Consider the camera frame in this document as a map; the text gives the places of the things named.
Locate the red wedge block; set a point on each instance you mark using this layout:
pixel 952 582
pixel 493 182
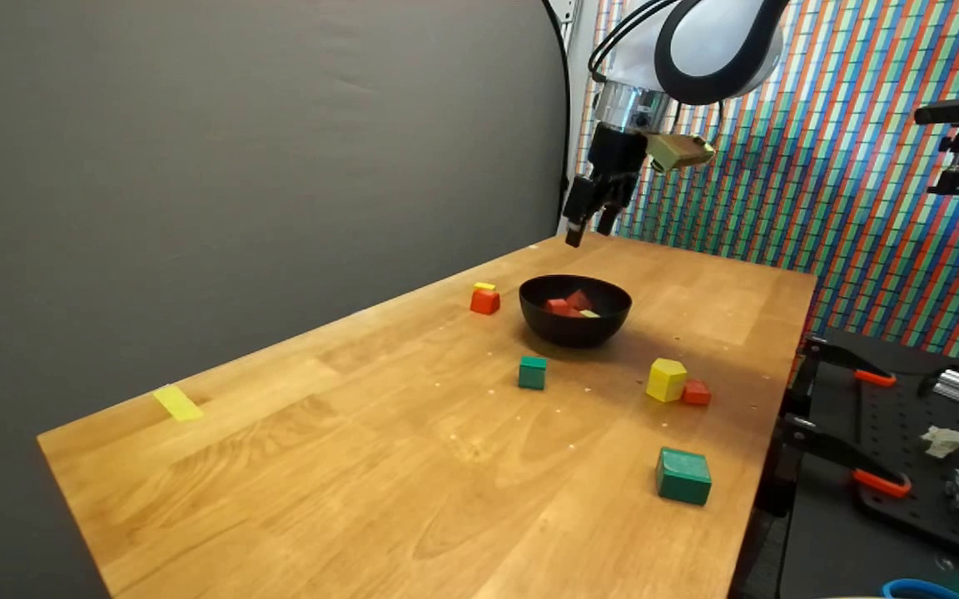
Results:
pixel 577 298

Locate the large green rectangular block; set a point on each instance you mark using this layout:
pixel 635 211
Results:
pixel 682 476

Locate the grey fabric backdrop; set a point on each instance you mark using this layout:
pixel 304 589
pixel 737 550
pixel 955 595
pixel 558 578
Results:
pixel 166 169

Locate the flat red rectangular block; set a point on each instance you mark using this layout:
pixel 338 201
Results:
pixel 698 395

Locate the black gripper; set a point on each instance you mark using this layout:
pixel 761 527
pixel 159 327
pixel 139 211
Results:
pixel 617 153

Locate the red square prism block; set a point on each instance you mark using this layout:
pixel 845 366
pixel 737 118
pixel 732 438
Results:
pixel 483 304

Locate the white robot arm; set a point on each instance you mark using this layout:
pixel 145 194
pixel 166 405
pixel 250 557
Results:
pixel 712 44

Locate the white crumpled object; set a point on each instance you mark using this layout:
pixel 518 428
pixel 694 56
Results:
pixel 942 440

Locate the tan wrist camera box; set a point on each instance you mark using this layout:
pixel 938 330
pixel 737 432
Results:
pixel 681 151

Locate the black pegboard cart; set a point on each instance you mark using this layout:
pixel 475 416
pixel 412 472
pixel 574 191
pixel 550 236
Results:
pixel 901 533

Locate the yellow hexagonal block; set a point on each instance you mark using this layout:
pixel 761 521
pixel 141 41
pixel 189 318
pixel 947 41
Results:
pixel 666 379

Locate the multicoloured striped panel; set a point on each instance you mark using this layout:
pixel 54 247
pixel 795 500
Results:
pixel 890 245

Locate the small green cube block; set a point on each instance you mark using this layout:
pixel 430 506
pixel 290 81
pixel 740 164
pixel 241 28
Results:
pixel 535 374

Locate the black bowl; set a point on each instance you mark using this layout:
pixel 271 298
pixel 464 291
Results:
pixel 574 330

